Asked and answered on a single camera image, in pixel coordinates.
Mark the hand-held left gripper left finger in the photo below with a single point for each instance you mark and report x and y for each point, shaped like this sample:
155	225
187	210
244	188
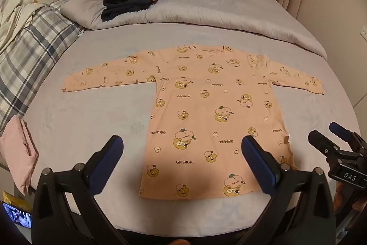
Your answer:
110	159

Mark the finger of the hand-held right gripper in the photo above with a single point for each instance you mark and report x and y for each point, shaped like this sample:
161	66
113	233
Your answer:
318	141
341	130

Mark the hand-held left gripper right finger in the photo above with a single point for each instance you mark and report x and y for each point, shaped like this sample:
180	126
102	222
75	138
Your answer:
255	161

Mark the peach cartoon print shirt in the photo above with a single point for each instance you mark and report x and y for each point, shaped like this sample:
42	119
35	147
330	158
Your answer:
200	107

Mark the navy folded clothes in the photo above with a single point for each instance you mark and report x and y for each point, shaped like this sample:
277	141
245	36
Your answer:
123	8

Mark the pink bed sheet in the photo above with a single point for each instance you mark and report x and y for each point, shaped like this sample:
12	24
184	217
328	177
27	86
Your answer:
86	107

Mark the pink folded cloth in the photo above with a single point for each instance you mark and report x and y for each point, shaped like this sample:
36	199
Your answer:
17	153

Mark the yellow packet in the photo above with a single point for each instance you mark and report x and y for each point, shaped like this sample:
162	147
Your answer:
13	199

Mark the phone with lit screen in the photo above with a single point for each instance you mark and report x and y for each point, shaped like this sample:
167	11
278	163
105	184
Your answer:
18	216

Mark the plaid blanket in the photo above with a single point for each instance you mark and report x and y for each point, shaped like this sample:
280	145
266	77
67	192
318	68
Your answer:
31	41

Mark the grey quilt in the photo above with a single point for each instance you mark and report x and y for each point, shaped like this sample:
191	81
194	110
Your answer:
215	9

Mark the white crumpled cloth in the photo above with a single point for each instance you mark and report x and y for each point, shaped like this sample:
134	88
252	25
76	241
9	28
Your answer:
11	9

